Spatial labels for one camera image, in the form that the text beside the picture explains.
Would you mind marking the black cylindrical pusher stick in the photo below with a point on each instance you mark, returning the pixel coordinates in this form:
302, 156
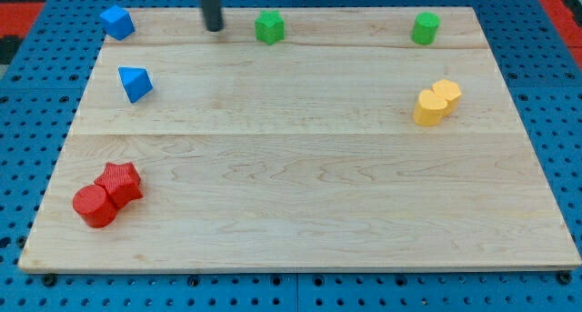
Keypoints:
212, 14

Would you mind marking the red star block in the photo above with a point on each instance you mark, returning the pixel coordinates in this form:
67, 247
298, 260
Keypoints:
121, 182

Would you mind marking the blue cube block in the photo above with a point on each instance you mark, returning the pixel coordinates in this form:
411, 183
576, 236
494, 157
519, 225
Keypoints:
117, 22

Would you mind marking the blue triangle block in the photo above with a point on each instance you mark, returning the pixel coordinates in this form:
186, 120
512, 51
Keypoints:
135, 81

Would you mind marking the green cylinder block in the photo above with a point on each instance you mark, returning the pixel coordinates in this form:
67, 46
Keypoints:
425, 28

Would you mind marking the light wooden board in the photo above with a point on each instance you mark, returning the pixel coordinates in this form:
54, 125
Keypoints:
301, 156

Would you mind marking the red cylinder block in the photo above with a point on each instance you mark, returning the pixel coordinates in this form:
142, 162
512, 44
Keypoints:
94, 205

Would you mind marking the yellow heart block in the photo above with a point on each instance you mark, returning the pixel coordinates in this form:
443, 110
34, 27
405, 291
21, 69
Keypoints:
429, 108

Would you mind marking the yellow hexagon block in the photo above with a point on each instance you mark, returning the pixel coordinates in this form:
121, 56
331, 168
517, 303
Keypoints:
450, 91

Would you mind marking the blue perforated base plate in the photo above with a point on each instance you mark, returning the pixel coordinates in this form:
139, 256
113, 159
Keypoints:
44, 84

